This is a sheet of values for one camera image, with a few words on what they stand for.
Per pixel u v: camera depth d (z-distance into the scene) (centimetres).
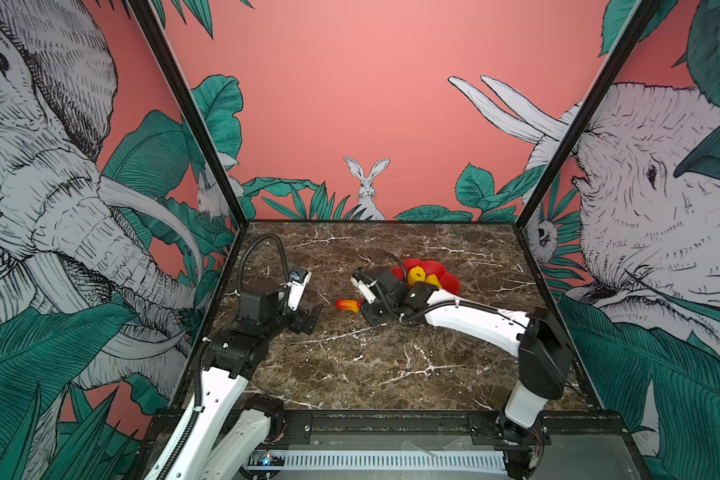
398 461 70
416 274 98
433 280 99
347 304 95
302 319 64
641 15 69
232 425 59
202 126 93
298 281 61
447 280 101
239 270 111
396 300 62
